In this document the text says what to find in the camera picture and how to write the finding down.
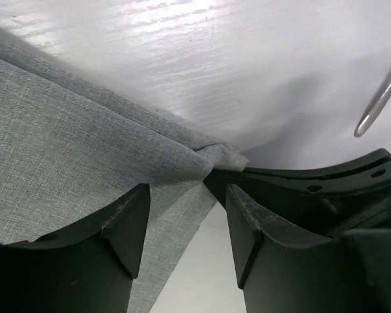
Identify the silver fork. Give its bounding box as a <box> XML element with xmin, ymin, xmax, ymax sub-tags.
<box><xmin>354</xmin><ymin>69</ymin><xmax>391</xmax><ymax>138</ymax></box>

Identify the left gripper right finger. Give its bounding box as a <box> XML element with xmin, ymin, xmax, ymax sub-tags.
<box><xmin>225</xmin><ymin>185</ymin><xmax>391</xmax><ymax>312</ymax></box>

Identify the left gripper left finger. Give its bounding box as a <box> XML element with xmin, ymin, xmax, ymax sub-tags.
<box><xmin>0</xmin><ymin>184</ymin><xmax>150</xmax><ymax>313</ymax></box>

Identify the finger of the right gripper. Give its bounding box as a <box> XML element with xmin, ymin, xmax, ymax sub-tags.
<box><xmin>204</xmin><ymin>170</ymin><xmax>391</xmax><ymax>237</ymax></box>
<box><xmin>240</xmin><ymin>149</ymin><xmax>391</xmax><ymax>192</ymax></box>

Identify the grey cloth napkin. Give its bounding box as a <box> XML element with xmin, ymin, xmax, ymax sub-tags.
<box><xmin>0</xmin><ymin>29</ymin><xmax>247</xmax><ymax>312</ymax></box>

